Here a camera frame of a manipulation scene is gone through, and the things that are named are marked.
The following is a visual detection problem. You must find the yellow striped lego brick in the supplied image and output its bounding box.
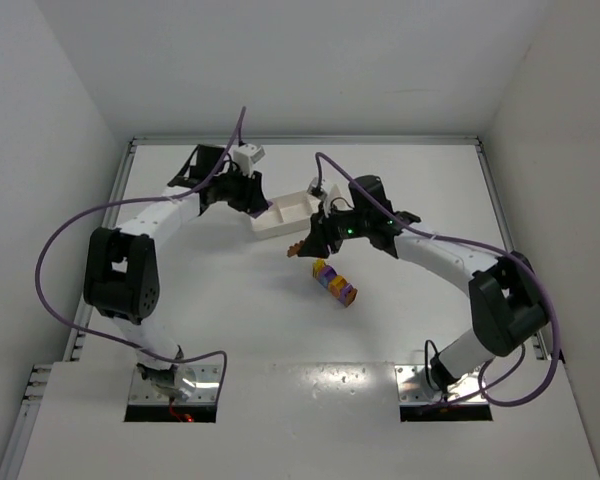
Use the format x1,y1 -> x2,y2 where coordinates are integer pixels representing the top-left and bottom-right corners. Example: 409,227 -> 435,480
312,259 -> 327,278

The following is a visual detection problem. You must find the brown orange lego plate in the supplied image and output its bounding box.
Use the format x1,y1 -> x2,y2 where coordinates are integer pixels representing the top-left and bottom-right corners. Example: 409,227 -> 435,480
286,241 -> 304,258

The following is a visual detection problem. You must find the white three-compartment tray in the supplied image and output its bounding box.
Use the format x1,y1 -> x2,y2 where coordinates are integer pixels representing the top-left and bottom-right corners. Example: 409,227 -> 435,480
250,191 -> 320,240

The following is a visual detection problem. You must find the thin purple lego plate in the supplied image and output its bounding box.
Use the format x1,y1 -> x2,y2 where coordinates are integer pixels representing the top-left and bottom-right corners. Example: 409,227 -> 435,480
339,284 -> 358,307

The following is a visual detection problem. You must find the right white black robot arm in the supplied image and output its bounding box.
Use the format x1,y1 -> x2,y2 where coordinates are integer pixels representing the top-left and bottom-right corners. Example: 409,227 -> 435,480
287,175 -> 549,391

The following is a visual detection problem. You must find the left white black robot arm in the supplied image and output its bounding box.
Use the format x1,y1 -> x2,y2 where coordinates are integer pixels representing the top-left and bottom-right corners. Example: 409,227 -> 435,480
83,144 -> 270,400

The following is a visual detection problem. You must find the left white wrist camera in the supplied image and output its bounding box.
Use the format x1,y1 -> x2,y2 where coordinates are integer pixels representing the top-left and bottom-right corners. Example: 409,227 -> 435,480
232,144 -> 265,176

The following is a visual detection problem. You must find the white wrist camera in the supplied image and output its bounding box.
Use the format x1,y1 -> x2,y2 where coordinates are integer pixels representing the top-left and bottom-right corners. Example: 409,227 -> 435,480
306,177 -> 341,213
232,144 -> 265,176

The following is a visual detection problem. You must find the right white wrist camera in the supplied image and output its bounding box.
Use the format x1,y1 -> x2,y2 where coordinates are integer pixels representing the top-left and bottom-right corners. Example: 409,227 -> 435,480
306,177 -> 341,213

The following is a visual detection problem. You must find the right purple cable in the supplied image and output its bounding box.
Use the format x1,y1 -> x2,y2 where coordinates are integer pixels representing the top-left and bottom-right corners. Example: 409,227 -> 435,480
314,152 -> 562,405

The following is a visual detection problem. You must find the purple cable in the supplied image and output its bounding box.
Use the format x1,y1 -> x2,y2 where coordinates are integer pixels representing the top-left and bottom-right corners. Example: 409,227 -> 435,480
34,106 -> 248,381
314,152 -> 562,405

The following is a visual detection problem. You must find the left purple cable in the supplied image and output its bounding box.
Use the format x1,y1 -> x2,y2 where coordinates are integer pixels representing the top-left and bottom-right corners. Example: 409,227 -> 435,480
34,106 -> 248,381

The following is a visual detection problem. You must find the back aluminium frame rail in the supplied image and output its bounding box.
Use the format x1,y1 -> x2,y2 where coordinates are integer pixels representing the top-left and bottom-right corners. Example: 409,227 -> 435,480
130,135 -> 481,146

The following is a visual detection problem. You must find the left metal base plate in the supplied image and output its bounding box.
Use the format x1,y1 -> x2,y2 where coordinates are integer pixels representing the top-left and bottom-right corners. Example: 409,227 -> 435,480
128,364 -> 223,407

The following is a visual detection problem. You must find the metal base plate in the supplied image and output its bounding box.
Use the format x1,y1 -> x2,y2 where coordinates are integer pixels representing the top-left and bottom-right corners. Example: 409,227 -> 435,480
128,364 -> 223,407
394,364 -> 488,407

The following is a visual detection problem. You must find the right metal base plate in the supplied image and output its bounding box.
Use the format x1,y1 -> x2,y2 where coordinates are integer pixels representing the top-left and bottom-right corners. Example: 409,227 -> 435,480
394,364 -> 488,407

